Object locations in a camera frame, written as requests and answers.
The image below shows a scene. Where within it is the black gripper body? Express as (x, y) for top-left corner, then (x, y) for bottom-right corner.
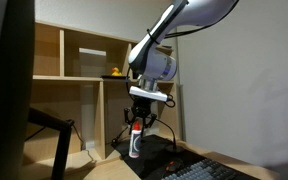
(131, 97), (153, 120)

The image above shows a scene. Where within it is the white bottle with red cap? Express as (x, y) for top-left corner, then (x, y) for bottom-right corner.
(129, 121), (141, 158)

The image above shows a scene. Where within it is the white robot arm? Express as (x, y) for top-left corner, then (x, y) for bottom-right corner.
(128, 0), (239, 123)

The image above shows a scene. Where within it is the black desk mat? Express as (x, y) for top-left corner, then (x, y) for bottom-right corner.
(112, 135), (203, 180)

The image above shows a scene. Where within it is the black gooseneck microphone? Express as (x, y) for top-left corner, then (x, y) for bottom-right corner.
(111, 118), (183, 153)

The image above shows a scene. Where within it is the yellow rubber duck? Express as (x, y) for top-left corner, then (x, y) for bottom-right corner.
(111, 67), (122, 76)

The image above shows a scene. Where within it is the black tray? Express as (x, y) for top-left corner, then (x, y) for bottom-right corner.
(101, 75), (128, 79)

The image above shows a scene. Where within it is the black mouse with orange wheel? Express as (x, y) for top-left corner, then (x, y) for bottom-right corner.
(165, 160), (184, 172)

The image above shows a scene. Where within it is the wooden shelf unit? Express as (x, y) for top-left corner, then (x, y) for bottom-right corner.
(19, 19), (182, 180)

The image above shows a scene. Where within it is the grey mechanical keyboard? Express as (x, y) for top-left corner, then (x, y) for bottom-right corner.
(161, 159), (259, 180)

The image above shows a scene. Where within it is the black monitor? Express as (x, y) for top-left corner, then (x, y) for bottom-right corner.
(0, 0), (35, 180)

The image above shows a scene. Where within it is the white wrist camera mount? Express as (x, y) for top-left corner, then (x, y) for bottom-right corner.
(129, 86), (167, 102)

